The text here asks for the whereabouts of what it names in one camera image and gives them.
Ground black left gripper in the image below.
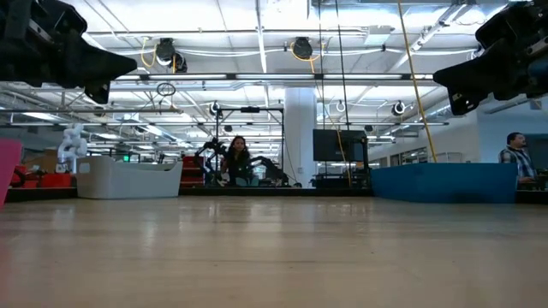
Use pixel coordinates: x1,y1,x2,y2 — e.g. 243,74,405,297
0,0,139,105

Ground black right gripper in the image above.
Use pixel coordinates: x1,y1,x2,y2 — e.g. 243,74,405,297
432,0,548,116

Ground person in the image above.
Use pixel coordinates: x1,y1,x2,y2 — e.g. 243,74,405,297
497,132,537,184
220,135,259,187

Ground blue plastic bin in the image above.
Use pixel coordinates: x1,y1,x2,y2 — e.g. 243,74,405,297
370,162,520,204

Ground brown cardboard box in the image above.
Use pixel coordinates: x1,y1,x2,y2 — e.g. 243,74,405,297
24,147,59,175

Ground light grey plastic bin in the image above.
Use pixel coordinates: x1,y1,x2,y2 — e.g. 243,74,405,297
75,155,184,200

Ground red crate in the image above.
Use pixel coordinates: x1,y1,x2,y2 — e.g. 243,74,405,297
40,172,73,189

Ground red tool cabinet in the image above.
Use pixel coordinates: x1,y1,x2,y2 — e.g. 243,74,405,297
182,155,206,189

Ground black monitor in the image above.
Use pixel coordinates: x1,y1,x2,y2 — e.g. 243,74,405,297
312,128,368,163

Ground long ceiling light bar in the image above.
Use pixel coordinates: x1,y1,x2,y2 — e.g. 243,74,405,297
109,73,442,83

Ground white building column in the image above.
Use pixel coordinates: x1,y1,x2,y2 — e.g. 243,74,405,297
283,87,319,189

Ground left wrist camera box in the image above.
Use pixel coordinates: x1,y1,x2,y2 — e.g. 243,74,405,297
37,0,90,39

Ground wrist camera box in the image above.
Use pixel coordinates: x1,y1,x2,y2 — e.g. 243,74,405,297
37,0,90,39
474,0,539,49

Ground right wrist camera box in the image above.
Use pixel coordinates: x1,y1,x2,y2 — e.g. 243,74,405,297
474,0,539,49

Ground black robot station frame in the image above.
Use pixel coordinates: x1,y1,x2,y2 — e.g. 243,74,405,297
215,105,286,189

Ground black aluminium table frame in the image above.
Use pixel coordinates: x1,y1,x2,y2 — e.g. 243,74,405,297
3,187,548,204

